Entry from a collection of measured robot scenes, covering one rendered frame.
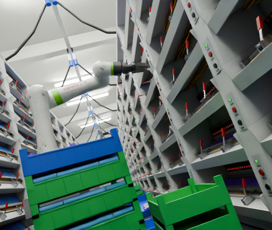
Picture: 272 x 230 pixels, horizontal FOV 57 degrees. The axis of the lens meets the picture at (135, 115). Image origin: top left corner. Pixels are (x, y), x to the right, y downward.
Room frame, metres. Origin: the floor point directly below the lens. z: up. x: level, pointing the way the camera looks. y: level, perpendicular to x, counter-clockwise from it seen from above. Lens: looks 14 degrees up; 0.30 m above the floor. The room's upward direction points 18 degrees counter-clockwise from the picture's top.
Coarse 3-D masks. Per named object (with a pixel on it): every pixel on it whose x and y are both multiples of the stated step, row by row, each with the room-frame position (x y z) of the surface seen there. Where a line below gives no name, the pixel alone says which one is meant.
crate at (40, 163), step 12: (84, 144) 0.76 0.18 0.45; (96, 144) 0.78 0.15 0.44; (108, 144) 0.79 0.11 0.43; (120, 144) 0.81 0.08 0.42; (24, 156) 0.69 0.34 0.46; (36, 156) 0.70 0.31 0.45; (48, 156) 0.72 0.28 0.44; (60, 156) 0.73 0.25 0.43; (72, 156) 0.74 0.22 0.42; (84, 156) 0.76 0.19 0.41; (96, 156) 0.77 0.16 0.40; (108, 156) 0.83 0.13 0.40; (24, 168) 0.69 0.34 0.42; (36, 168) 0.70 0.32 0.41; (48, 168) 0.72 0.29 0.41; (60, 168) 0.75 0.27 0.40
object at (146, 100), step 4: (152, 80) 1.59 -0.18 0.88; (152, 84) 1.63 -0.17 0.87; (156, 84) 1.73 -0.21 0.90; (152, 88) 1.68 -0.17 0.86; (156, 88) 1.83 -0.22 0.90; (148, 92) 1.81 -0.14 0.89; (152, 92) 1.73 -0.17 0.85; (156, 92) 1.95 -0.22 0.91; (148, 96) 1.87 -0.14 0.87; (152, 96) 1.99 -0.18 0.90; (156, 96) 2.09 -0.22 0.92; (144, 100) 2.11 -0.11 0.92; (148, 100) 1.94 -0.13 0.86; (144, 104) 2.09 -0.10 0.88; (148, 104) 2.00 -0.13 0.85
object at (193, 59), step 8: (192, 32) 0.82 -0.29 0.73; (200, 48) 0.84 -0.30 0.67; (192, 56) 0.91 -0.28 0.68; (200, 56) 0.87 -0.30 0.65; (192, 64) 0.95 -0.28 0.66; (200, 64) 1.13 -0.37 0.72; (184, 72) 1.05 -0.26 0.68; (192, 72) 1.18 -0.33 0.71; (200, 72) 1.21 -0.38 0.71; (176, 80) 1.16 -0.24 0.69; (184, 80) 1.10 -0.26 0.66; (192, 80) 1.24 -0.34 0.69; (168, 88) 1.42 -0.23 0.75; (176, 88) 1.22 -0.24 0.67; (184, 88) 1.43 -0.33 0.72; (168, 96) 1.38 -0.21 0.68
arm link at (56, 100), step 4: (48, 92) 1.54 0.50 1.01; (52, 92) 1.54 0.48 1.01; (56, 92) 1.54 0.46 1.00; (52, 96) 1.53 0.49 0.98; (56, 96) 1.54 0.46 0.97; (60, 96) 1.55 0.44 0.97; (52, 100) 1.54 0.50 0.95; (56, 100) 1.55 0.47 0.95; (60, 100) 1.57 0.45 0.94; (52, 104) 1.55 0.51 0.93; (56, 104) 1.57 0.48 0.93; (60, 104) 1.60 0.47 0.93; (52, 108) 1.60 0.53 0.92
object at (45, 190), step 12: (120, 156) 0.80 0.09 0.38; (96, 168) 0.77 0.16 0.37; (108, 168) 0.78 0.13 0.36; (120, 168) 0.80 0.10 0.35; (48, 180) 0.71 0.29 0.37; (60, 180) 0.72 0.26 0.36; (72, 180) 0.74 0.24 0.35; (84, 180) 0.75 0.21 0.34; (96, 180) 0.77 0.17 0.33; (108, 180) 0.78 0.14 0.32; (36, 192) 0.70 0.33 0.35; (48, 192) 0.71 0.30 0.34; (60, 192) 0.72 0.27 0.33; (72, 192) 0.73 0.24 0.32
